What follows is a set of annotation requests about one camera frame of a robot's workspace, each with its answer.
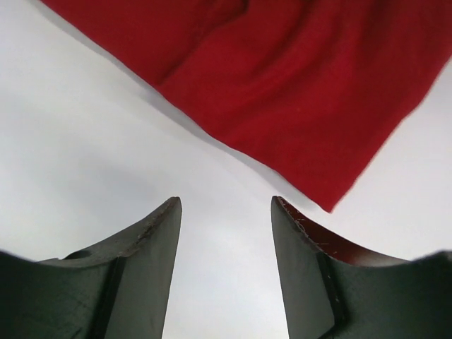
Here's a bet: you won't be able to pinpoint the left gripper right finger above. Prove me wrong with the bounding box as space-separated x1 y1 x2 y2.
271 196 451 338

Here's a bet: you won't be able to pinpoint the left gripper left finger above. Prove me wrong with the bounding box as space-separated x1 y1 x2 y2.
1 197 182 338

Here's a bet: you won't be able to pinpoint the red t shirt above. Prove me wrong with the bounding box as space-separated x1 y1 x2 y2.
46 0 451 211

